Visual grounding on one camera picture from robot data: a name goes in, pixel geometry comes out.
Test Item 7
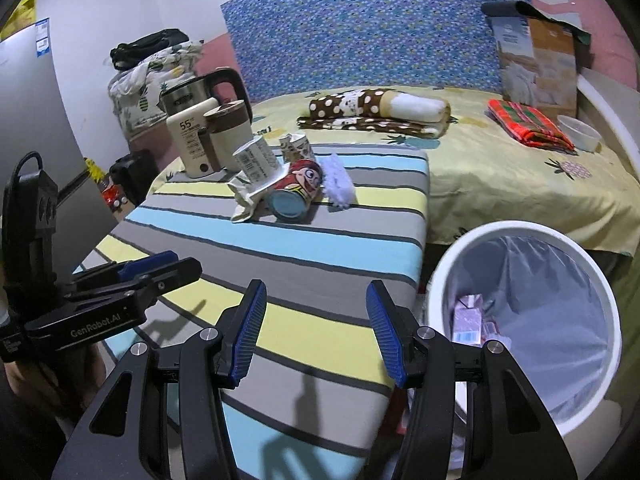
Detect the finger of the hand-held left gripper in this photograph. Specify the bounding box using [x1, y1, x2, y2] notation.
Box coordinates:
[60, 256, 203, 311]
[62, 252, 181, 286]

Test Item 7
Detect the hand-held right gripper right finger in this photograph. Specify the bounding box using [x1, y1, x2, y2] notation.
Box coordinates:
[365, 280, 581, 480]

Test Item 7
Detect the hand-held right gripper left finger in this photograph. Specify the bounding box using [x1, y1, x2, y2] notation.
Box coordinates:
[50, 278, 268, 480]

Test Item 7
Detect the white round trash bin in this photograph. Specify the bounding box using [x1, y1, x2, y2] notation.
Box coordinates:
[422, 222, 623, 438]

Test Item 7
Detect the beige paper tissue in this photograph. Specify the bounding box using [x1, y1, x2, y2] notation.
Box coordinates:
[229, 180, 273, 223]

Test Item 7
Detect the white plastic labelled cup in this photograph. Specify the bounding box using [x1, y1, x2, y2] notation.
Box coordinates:
[231, 136, 296, 196]

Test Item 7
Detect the cartoon print tin can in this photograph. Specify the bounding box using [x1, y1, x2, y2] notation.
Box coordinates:
[264, 158, 325, 223]

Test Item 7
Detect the translucent plastic bin liner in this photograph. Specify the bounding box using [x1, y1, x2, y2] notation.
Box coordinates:
[440, 235, 608, 421]

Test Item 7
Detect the person's left hand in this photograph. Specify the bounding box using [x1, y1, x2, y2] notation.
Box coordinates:
[7, 345, 101, 421]

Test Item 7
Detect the small red object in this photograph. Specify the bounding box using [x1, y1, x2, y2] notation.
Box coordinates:
[100, 182, 131, 211]

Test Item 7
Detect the black floor bag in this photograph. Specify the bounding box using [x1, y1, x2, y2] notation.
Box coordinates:
[109, 150, 161, 206]

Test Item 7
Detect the striped cloth covered table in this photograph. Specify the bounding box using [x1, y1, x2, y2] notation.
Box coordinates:
[72, 142, 431, 480]

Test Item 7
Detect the grey refrigerator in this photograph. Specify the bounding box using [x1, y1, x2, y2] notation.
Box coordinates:
[0, 20, 121, 271]

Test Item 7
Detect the beige electric jug brown lid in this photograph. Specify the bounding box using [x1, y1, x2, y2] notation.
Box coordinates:
[165, 99, 254, 179]

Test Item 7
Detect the pineapple print storage bag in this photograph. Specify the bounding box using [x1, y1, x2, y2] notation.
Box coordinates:
[107, 40, 203, 136]

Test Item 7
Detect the stainless steel electric kettle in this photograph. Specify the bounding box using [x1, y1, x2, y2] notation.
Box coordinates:
[160, 67, 248, 111]

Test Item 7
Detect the bed with yellow sheet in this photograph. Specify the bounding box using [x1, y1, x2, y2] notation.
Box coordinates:
[150, 85, 640, 261]

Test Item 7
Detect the blue white label sticker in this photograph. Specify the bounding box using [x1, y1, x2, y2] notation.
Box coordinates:
[35, 19, 52, 57]

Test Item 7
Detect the folded polka dot blanket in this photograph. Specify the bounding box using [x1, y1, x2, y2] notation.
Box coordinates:
[297, 115, 448, 139]

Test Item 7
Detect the black handbag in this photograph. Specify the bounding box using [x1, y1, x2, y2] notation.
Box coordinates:
[110, 29, 191, 71]

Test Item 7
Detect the yellow sticker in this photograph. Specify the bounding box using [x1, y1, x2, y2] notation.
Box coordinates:
[0, 0, 40, 41]

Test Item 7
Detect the rolled polka dot blanket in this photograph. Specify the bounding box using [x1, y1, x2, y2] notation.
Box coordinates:
[308, 87, 451, 123]

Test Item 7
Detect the green curtain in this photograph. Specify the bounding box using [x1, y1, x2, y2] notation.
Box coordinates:
[612, 252, 640, 321]

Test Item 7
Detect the red plaid folded cloth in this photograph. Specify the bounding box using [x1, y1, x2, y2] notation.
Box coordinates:
[487, 99, 576, 150]

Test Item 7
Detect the white plastic bowl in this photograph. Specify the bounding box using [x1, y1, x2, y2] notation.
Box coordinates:
[556, 114, 601, 153]

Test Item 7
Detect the blue floral headboard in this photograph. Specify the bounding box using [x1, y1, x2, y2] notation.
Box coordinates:
[221, 0, 532, 103]

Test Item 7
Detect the cardboard quilt box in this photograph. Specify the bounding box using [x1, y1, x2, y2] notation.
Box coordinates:
[495, 14, 583, 120]

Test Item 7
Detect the white curved bed board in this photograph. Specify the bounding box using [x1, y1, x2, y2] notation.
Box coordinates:
[577, 67, 640, 181]

